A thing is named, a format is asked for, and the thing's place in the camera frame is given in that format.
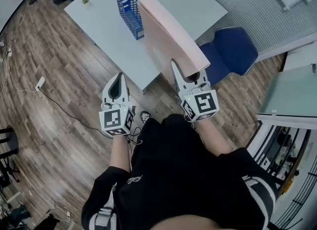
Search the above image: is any blue file holder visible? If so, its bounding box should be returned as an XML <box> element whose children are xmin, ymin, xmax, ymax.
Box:
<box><xmin>113</xmin><ymin>0</ymin><xmax>145</xmax><ymax>41</ymax></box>

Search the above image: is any person's left forearm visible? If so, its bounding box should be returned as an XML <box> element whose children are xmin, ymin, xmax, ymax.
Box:
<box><xmin>108</xmin><ymin>131</ymin><xmax>132</xmax><ymax>173</ymax></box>

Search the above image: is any person's black white shoe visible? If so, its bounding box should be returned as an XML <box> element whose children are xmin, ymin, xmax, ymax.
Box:
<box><xmin>139</xmin><ymin>110</ymin><xmax>153</xmax><ymax>123</ymax></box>

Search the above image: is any glass top desk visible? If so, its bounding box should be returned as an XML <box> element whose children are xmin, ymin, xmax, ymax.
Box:
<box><xmin>257</xmin><ymin>63</ymin><xmax>317</xmax><ymax>118</ymax></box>

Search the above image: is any white power strip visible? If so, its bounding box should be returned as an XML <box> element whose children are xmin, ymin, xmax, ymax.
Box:
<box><xmin>35</xmin><ymin>76</ymin><xmax>47</xmax><ymax>92</ymax></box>

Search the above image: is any black stool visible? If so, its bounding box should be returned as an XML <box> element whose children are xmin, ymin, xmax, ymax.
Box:
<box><xmin>0</xmin><ymin>126</ymin><xmax>21</xmax><ymax>183</ymax></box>

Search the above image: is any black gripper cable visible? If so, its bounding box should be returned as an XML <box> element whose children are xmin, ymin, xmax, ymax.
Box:
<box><xmin>127</xmin><ymin>124</ymin><xmax>144</xmax><ymax>146</ymax></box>

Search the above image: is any white floor cable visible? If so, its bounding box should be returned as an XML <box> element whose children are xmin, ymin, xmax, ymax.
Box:
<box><xmin>0</xmin><ymin>38</ymin><xmax>38</xmax><ymax>97</ymax></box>

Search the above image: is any blue office chair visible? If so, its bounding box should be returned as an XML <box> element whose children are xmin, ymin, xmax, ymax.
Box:
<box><xmin>199</xmin><ymin>26</ymin><xmax>259</xmax><ymax>86</ymax></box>

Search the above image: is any person's right forearm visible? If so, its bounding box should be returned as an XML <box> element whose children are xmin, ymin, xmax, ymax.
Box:
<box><xmin>192</xmin><ymin>118</ymin><xmax>239</xmax><ymax>158</ymax></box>

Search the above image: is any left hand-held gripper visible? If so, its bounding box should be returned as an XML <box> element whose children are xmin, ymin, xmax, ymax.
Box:
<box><xmin>99</xmin><ymin>72</ymin><xmax>136</xmax><ymax>138</ymax></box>

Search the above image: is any person's black shirt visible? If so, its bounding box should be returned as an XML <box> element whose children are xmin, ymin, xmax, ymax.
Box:
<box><xmin>81</xmin><ymin>114</ymin><xmax>278</xmax><ymax>230</ymax></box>

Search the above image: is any pink folder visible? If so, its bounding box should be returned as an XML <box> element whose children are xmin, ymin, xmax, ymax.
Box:
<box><xmin>138</xmin><ymin>0</ymin><xmax>211</xmax><ymax>76</ymax></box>

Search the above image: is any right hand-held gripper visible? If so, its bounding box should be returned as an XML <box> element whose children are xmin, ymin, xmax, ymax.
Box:
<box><xmin>170</xmin><ymin>59</ymin><xmax>219</xmax><ymax>123</ymax></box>

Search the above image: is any black floor cable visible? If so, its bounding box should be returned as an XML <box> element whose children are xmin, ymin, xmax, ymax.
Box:
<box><xmin>39</xmin><ymin>89</ymin><xmax>113</xmax><ymax>139</ymax></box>

